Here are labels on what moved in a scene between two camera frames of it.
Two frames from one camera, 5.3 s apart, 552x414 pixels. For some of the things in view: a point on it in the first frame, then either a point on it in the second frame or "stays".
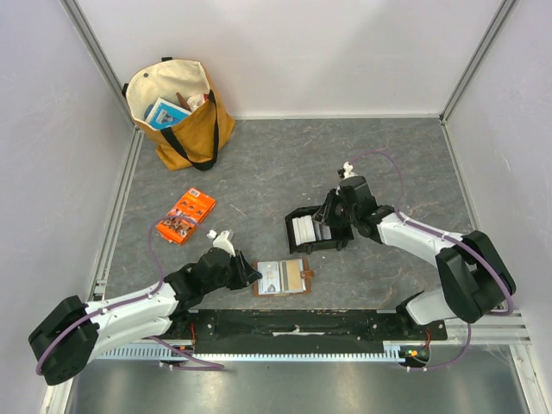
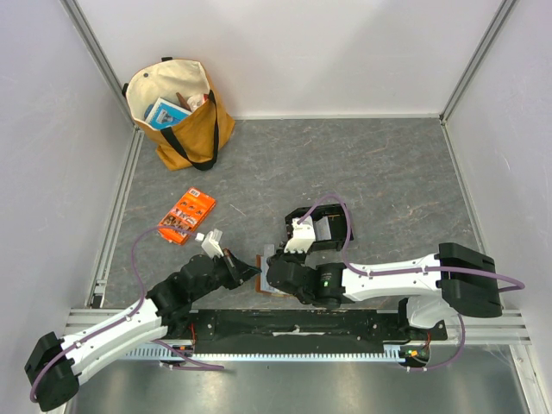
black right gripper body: (333, 209) -> (272, 271)
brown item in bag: (182, 102) stays
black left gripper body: (235, 276) stays
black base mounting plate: (292, 326) stays
